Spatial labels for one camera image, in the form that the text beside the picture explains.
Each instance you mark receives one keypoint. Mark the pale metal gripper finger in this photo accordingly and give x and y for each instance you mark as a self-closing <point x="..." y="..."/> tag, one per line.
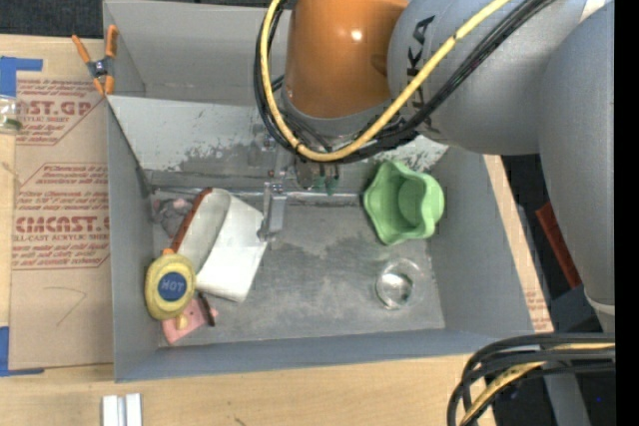
<point x="262" y="153"/>
<point x="273" y="214"/>

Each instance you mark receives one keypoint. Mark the grey metal bin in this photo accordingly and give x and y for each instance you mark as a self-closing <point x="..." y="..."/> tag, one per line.
<point x="324" y="274"/>

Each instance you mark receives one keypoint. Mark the green flower-shaped cup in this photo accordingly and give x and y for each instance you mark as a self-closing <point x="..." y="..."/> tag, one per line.
<point x="404" y="207"/>

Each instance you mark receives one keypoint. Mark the grey toy animal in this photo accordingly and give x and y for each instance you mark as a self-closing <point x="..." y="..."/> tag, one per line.
<point x="170" y="213"/>

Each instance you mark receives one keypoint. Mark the yellow toy knob blue disc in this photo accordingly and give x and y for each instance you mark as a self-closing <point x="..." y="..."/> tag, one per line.
<point x="170" y="287"/>

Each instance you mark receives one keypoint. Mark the clear glass cup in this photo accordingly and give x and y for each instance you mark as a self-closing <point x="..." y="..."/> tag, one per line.
<point x="397" y="287"/>

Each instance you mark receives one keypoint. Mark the pink toy food piece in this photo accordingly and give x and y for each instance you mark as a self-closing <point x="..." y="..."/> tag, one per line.
<point x="177" y="331"/>

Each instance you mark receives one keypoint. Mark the brown cardboard board red print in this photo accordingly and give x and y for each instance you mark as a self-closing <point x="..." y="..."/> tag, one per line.
<point x="60" y="314"/>

